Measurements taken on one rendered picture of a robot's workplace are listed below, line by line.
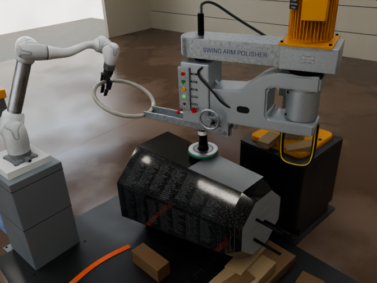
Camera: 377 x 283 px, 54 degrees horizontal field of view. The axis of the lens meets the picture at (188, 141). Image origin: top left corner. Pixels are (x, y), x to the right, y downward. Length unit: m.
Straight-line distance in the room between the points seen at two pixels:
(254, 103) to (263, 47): 0.34
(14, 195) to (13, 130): 0.44
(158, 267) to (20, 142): 1.31
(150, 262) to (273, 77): 1.58
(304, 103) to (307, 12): 0.51
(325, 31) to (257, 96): 0.52
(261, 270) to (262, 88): 1.24
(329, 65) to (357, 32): 6.26
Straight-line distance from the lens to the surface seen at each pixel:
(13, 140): 2.79
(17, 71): 2.88
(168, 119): 2.65
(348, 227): 3.50
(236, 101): 2.31
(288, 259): 2.94
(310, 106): 2.23
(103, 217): 3.50
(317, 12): 2.00
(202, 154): 2.62
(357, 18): 8.30
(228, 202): 2.36
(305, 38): 2.10
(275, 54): 2.14
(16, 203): 2.83
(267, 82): 2.21
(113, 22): 10.65
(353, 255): 3.26
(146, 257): 2.89
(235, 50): 2.21
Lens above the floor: 2.18
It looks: 28 degrees down
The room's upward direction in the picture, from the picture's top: 2 degrees counter-clockwise
